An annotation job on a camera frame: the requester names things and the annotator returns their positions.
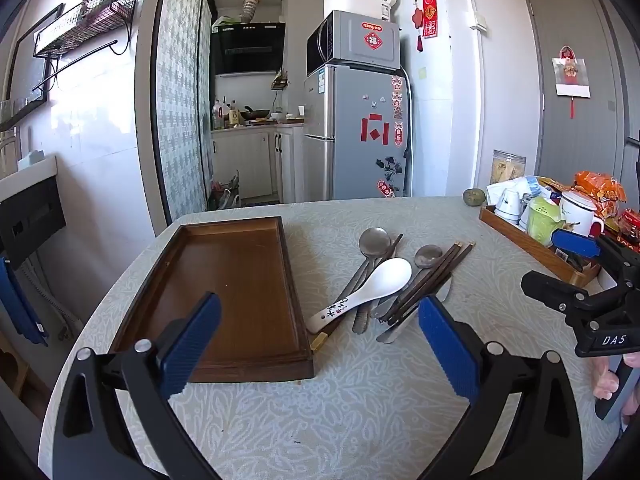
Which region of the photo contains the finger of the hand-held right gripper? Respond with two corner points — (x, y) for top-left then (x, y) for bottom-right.
(551, 229), (640, 291)
(521, 270), (606, 322)

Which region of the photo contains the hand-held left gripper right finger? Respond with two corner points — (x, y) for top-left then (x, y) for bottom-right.
(417, 295), (583, 480)

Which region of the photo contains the black range hood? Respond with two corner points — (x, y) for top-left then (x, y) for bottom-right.
(210, 22), (287, 77)

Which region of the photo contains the orange snack packet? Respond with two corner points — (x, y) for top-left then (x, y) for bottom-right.
(572, 171), (627, 206)

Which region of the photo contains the small metal spoon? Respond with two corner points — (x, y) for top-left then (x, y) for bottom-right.
(370, 244), (445, 318)

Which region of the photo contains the hanging wall calendar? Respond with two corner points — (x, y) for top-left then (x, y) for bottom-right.
(551, 46), (592, 118)

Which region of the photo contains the red hanging decoration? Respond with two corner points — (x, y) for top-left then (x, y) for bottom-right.
(422, 0), (439, 40)

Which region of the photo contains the glass jar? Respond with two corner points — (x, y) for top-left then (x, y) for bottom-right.
(490, 149), (527, 186)

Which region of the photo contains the silver refrigerator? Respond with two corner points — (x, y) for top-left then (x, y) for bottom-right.
(302, 62), (413, 202)

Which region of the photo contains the blue cloth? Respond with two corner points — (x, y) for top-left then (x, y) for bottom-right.
(0, 256), (50, 347)

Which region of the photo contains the white kitchen cabinet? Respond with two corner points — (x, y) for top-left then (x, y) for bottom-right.
(210, 122), (306, 206)

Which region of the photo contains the serrated metal knife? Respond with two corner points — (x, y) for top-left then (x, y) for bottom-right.
(351, 302), (373, 335)

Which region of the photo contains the silver microwave oven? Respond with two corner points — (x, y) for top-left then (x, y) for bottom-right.
(306, 10), (401, 77)

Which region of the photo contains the dark wooden tray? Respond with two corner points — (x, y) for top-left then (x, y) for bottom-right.
(107, 216), (315, 383)

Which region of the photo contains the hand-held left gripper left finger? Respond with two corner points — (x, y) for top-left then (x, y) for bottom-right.
(52, 291), (223, 480)

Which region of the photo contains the red flower ornament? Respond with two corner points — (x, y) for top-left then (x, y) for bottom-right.
(411, 7), (426, 53)

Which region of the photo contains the patterned sliding door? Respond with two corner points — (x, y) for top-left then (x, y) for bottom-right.
(150, 0), (217, 226)

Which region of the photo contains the green plastic cup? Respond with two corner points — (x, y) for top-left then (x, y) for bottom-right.
(527, 197), (561, 246)

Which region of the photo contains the white plastic packet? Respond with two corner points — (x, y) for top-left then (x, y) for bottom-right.
(487, 176), (556, 202)

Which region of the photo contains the grey door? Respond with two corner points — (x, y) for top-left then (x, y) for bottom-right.
(517, 0), (631, 196)

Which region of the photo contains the white ceramic spoon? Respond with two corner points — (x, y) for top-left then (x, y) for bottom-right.
(306, 257), (413, 335)

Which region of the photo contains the white printed cup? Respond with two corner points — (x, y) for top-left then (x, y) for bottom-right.
(494, 188), (523, 223)

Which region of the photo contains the dark gold-tipped chopstick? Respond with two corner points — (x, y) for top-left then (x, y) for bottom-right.
(385, 243), (471, 325)
(309, 233), (405, 352)
(377, 243), (463, 321)
(392, 242), (477, 327)

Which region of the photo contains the red snack packet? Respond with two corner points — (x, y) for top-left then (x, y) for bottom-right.
(617, 209), (640, 253)

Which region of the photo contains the wooden box with cutout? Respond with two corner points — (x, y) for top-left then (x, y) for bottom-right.
(0, 345), (51, 421)

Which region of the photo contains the smooth metal table knife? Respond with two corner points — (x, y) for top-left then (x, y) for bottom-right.
(376, 276), (454, 345)

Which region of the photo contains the large metal spoon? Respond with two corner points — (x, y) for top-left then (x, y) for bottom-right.
(332, 226), (392, 306)

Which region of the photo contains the wooden tray with cups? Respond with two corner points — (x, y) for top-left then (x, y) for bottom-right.
(479, 205), (601, 287)

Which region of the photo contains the white enamel mug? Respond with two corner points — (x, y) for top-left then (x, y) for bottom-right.
(559, 191), (605, 238)

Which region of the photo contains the group of oil bottles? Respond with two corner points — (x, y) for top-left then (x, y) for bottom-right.
(212, 100), (241, 129)

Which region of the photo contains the black wire wall rack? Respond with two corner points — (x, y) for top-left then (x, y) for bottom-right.
(32, 0), (141, 93)

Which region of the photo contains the person's right hand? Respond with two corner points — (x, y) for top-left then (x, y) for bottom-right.
(591, 352), (640, 418)

